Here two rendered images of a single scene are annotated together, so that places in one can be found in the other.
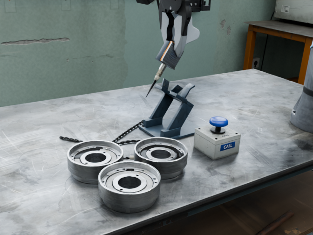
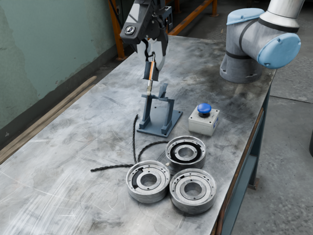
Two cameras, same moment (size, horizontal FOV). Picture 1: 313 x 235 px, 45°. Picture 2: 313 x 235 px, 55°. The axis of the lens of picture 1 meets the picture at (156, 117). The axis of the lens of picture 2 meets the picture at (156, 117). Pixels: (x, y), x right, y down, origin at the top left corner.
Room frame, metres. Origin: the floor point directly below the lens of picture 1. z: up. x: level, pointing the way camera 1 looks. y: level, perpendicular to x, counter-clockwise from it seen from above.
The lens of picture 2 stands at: (0.18, 0.29, 1.37)
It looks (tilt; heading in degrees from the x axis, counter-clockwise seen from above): 38 degrees down; 334
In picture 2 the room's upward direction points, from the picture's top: 7 degrees counter-clockwise
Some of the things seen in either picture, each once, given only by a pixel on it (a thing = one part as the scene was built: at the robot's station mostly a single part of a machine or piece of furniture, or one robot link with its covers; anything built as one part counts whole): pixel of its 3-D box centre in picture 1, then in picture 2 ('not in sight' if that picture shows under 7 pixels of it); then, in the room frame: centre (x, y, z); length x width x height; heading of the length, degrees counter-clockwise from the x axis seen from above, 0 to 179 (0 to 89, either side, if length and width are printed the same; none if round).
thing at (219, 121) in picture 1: (218, 128); (204, 113); (0.73, -0.13, 0.85); 0.04 x 0.04 x 0.05
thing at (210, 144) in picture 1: (219, 139); (205, 119); (0.73, -0.14, 0.82); 0.08 x 0.07 x 0.05; 123
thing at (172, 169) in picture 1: (160, 157); (186, 155); (0.65, -0.01, 0.82); 0.10 x 0.10 x 0.04
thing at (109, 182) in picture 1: (129, 187); (193, 191); (0.54, 0.04, 0.82); 0.08 x 0.08 x 0.02
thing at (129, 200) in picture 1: (129, 186); (193, 191); (0.54, 0.04, 0.82); 0.10 x 0.10 x 0.04
